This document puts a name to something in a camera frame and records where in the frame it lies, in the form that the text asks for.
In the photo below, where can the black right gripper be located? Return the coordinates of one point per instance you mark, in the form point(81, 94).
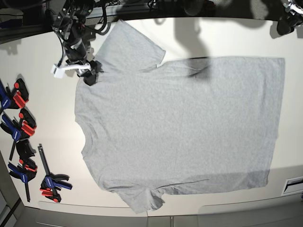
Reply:
point(90, 76)

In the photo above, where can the grey T-shirt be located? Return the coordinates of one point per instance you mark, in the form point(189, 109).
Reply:
point(191, 126)

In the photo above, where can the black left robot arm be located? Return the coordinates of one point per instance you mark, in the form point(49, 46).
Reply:
point(291, 18)

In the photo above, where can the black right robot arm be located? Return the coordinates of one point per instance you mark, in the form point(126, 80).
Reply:
point(75, 38)

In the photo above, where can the top blue bar clamp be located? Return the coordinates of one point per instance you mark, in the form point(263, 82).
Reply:
point(15, 98)

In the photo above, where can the lone blue bar clamp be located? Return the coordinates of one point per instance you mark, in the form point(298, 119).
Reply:
point(51, 183)

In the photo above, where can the white label plate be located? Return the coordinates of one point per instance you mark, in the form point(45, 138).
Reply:
point(293, 186)

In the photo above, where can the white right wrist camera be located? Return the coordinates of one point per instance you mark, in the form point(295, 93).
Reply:
point(59, 71)

